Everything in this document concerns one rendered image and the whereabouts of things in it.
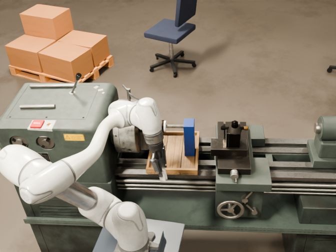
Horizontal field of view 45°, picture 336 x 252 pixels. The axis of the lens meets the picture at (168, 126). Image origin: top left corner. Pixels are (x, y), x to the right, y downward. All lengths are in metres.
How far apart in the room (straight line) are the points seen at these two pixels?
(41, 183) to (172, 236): 0.96
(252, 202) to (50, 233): 1.34
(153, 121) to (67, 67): 3.09
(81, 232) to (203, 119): 1.98
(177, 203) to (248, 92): 2.29
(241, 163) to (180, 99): 2.34
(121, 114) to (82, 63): 3.04
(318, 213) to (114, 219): 1.22
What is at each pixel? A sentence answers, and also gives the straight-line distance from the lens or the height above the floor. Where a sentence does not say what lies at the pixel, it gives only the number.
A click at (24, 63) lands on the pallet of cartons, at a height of 0.21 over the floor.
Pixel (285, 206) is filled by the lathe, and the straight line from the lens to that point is 2.69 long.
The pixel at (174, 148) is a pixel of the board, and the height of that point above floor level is 0.89.
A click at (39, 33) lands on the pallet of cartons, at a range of 5.42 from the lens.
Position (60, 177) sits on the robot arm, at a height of 1.52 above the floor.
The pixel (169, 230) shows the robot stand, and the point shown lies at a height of 0.75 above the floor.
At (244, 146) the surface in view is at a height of 1.02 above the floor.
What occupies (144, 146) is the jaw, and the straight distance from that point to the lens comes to 2.41.
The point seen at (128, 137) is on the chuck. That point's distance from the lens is 2.26.
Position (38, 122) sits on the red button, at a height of 1.27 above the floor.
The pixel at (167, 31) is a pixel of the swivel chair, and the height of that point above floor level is 0.51.
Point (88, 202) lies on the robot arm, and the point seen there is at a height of 1.12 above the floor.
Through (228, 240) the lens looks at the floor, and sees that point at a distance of 3.15.
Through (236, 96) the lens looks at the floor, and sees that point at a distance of 4.58.
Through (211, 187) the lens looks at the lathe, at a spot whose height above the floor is 0.74.
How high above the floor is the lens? 2.52
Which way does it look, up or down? 37 degrees down
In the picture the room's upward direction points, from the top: 4 degrees counter-clockwise
